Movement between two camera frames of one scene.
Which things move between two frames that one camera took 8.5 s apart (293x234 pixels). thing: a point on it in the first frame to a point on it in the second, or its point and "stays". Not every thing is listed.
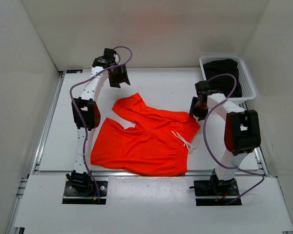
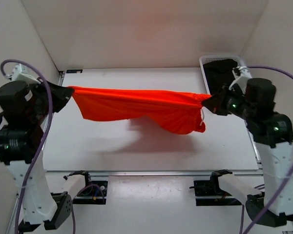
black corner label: [74, 71] stays
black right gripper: [194, 111] to [215, 103]
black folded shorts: [225, 84] stays
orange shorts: [157, 145] to [179, 111]
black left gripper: [122, 78] to [61, 96]
